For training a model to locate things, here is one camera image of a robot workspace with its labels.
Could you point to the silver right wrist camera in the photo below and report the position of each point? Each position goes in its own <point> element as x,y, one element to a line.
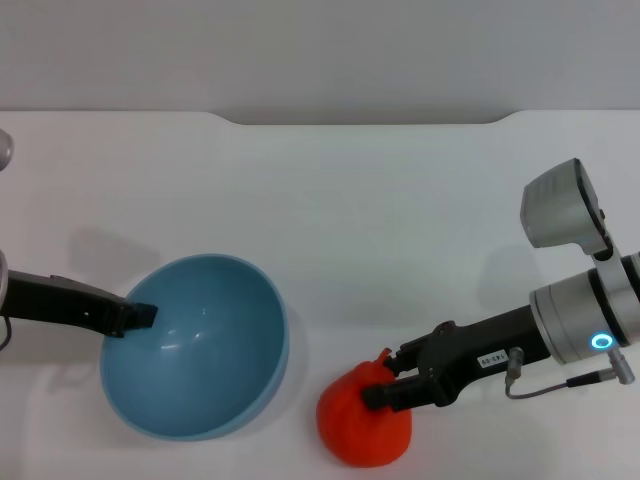
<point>560,210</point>

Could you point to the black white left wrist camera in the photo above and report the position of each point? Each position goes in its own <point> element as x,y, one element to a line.
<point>5,150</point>

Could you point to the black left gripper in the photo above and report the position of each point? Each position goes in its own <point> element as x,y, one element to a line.
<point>60,302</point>

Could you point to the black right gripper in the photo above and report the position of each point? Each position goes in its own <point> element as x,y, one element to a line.
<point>480,345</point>

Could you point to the orange fruit with stem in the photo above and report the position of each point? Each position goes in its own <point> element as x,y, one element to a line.
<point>350,430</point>

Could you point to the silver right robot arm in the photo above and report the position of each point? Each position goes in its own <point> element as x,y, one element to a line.
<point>575,310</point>

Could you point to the blue ceramic bowl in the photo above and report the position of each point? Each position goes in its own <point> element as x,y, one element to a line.
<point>210,360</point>

